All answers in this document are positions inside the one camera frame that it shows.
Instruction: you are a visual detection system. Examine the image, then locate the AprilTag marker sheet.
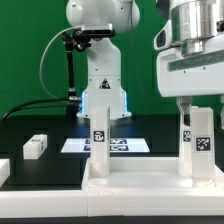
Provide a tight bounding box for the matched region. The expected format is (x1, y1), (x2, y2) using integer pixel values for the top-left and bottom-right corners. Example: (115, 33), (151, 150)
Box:
(61, 138), (150, 153)

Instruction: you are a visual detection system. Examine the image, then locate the black camera on stand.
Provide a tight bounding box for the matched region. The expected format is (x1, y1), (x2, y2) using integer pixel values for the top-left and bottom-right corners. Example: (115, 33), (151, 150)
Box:
(74, 23), (115, 38)

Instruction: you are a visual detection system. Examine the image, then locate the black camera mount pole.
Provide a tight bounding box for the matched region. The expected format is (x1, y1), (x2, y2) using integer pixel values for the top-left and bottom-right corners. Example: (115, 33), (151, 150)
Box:
(62, 32), (81, 119)

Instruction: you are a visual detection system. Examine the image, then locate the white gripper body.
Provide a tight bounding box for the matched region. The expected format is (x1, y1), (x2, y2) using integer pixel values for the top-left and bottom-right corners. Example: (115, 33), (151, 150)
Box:
(156, 41), (224, 97)

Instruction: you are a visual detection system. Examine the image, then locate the grey camera cable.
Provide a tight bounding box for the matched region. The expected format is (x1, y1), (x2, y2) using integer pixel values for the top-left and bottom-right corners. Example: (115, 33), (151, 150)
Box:
(38, 26), (83, 101)

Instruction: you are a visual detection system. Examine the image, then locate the white desk tabletop tray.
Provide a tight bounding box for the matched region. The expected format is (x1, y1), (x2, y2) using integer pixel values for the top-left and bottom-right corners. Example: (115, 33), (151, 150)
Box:
(82, 157), (224, 196)

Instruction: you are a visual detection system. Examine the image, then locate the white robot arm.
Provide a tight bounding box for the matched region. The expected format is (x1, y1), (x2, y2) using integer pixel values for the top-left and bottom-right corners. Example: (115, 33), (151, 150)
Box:
(66, 0), (224, 125)

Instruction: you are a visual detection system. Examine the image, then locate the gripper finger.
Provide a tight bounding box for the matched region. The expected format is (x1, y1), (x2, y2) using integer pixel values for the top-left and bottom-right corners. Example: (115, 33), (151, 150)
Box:
(220, 95), (224, 130)
(176, 96), (192, 126)

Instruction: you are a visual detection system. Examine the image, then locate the white left fence piece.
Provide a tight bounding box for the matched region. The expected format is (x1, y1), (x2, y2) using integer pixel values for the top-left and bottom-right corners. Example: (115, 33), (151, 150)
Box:
(0, 159), (10, 187)

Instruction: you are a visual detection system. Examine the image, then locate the black cable bundle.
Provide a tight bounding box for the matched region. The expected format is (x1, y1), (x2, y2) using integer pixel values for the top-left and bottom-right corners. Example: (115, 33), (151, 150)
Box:
(0, 98), (76, 123)

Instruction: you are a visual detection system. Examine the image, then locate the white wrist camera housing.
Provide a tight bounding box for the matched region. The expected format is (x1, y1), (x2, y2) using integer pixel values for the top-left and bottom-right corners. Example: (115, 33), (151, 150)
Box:
(154, 20), (172, 50)

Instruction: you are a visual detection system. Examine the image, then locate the white front fence wall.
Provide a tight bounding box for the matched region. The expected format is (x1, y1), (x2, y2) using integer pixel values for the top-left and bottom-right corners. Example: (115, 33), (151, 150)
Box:
(0, 189), (224, 218)

